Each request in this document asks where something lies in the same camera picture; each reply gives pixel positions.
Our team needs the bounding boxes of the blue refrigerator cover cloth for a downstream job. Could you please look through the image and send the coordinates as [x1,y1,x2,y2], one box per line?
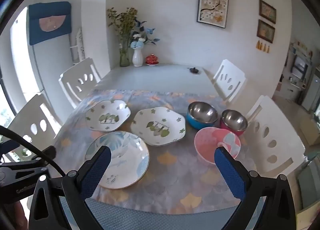
[28,2,72,46]

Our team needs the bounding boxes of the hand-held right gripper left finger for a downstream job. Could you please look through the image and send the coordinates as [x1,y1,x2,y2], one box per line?
[29,145,112,230]

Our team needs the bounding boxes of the white hexagonal plate leaf print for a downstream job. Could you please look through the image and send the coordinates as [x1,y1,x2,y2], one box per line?
[130,106,187,147]

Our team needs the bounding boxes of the glass vase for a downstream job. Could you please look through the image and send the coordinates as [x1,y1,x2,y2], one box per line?
[119,43,130,67]

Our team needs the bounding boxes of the white refrigerator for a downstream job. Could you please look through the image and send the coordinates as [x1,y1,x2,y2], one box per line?
[10,7,75,96]

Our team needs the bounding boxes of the round plate blue leaf print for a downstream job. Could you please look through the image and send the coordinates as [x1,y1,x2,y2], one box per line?
[84,131,150,190]

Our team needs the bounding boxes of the pink patterned bowl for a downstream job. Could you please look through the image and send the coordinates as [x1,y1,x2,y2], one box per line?
[194,127,241,165]

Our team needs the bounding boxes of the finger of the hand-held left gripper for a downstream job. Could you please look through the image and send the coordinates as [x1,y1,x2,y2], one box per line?
[35,146,56,162]
[0,141,21,157]

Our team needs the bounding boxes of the small framed wall picture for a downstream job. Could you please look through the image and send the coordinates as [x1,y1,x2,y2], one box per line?
[257,19,275,44]
[259,0,277,24]

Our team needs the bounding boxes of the red lidded teacup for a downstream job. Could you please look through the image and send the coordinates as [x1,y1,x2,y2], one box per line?
[146,54,160,66]

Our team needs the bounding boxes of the blue textured table mat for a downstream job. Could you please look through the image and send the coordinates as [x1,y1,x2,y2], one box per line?
[59,195,265,230]

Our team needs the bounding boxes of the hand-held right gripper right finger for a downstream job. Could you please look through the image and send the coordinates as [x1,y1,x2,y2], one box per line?
[214,146,297,230]

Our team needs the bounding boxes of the green cabinet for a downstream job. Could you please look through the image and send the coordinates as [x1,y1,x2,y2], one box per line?
[296,153,320,210]

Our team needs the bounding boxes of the white carved rack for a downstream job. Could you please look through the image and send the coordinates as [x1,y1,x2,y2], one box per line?
[70,28,85,64]

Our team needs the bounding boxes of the white dining chair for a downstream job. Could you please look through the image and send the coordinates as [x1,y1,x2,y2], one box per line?
[244,95,307,178]
[59,57,102,109]
[212,59,248,103]
[5,94,63,163]

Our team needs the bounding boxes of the white hexagonal plate tree print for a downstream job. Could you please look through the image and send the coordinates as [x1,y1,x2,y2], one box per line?
[85,99,132,132]

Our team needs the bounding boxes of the blue artificial flowers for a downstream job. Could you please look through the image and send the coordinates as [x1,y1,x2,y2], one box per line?
[129,19,160,49]

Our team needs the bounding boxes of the fan-patterned tablecloth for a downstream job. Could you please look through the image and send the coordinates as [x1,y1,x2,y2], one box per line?
[52,89,260,215]

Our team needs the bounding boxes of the yellow tassel wall hanging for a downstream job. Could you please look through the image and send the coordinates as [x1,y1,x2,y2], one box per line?
[256,41,272,53]

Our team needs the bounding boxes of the wall shelf unit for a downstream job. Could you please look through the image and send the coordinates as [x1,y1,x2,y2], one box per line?
[274,42,315,101]

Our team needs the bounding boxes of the dried yellow flower bunch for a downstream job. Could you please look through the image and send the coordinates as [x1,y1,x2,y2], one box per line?
[107,7,138,46]

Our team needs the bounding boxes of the blue steel bowl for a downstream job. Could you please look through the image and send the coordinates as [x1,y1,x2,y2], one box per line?
[186,101,219,130]

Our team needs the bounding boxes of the white ceramic vase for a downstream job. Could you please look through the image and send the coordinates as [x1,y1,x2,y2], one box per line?
[132,48,144,67]

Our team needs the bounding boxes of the red steel bowl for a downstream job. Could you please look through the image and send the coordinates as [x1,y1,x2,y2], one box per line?
[219,109,248,137]

